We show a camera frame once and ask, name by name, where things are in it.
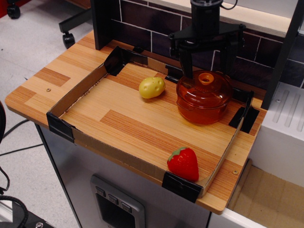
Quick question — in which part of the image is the grey oven control panel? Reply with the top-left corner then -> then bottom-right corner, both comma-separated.
90,175 -> 146,228

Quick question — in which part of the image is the red toy strawberry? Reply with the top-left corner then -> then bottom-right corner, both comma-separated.
167,147 -> 199,182

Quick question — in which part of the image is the orange transparent pot lid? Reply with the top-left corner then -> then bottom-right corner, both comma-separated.
176,70 -> 233,111

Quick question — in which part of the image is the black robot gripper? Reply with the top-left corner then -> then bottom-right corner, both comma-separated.
168,0 -> 246,78

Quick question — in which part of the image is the white toy sink unit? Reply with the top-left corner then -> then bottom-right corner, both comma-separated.
249,83 -> 304,186

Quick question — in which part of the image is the black vertical post left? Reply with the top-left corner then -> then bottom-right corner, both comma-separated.
90,0 -> 120,50

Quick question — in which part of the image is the orange transparent plastic pot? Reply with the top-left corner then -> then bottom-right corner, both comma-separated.
177,72 -> 229,124

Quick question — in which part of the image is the black caster wheel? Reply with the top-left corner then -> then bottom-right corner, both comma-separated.
7,4 -> 21,19

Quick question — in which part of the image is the black vertical post right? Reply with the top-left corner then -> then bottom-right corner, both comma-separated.
261,0 -> 304,110

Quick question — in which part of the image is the black office chair base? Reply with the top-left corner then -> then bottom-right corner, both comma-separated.
59,8 -> 92,49

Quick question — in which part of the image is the black vertical post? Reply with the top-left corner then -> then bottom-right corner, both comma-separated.
261,0 -> 304,110
90,0 -> 120,50

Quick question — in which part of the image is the black cable on floor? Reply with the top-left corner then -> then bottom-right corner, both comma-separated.
0,118 -> 45,190

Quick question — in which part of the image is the yellow toy potato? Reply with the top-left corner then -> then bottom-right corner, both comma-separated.
138,77 -> 166,99

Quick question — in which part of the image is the light wooden shelf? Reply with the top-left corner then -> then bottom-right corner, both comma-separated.
147,0 -> 291,38

